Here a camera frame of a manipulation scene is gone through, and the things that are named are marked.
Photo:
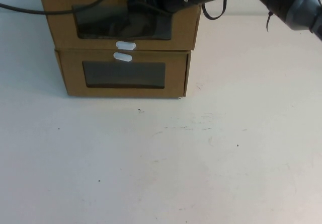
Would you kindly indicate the brown cardboard shoe box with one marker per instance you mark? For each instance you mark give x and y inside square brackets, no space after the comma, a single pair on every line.
[73,83]

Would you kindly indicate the black zip tie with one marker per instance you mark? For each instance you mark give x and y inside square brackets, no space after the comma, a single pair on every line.
[269,20]

